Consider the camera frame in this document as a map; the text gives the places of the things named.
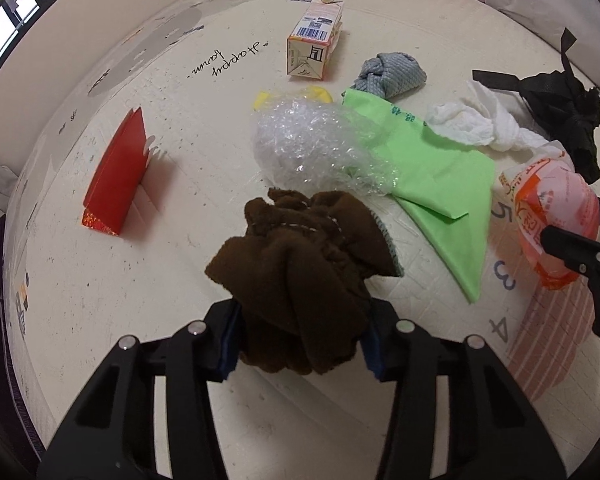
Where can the crumpled white tissue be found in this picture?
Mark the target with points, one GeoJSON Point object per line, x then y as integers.
{"type": "Point", "coordinates": [465, 125]}

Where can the brown fleece cloth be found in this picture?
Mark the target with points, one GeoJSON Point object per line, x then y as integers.
{"type": "Point", "coordinates": [300, 270]}

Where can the window with dark frame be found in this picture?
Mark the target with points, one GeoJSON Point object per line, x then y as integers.
{"type": "Point", "coordinates": [10, 5]}

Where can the white orange milk carton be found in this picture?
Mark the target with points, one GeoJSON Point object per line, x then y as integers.
{"type": "Point", "coordinates": [312, 45]}

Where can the orange white plastic bag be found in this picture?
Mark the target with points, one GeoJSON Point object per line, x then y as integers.
{"type": "Point", "coordinates": [555, 205]}

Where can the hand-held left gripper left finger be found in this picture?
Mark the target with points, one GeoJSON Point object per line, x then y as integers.
{"type": "Point", "coordinates": [227, 345]}

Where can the yellow fabric bow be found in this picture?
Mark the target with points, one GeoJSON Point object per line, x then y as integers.
{"type": "Point", "coordinates": [320, 94]}

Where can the pink striped cloth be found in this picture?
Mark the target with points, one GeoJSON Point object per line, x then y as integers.
{"type": "Point", "coordinates": [550, 340]}

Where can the green plastic bag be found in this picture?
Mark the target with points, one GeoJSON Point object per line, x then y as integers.
{"type": "Point", "coordinates": [445, 185]}

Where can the red paper box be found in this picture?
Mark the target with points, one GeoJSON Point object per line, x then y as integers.
{"type": "Point", "coordinates": [115, 180]}

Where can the printed cream play mat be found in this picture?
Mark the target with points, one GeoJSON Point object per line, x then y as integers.
{"type": "Point", "coordinates": [180, 270]}

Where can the crumpled clear bubble wrap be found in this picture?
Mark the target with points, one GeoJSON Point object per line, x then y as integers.
{"type": "Point", "coordinates": [305, 140]}

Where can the knotted grey cloth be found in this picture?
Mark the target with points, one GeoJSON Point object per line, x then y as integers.
{"type": "Point", "coordinates": [390, 75]}

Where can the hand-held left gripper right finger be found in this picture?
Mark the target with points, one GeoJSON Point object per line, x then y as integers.
{"type": "Point", "coordinates": [375, 355]}

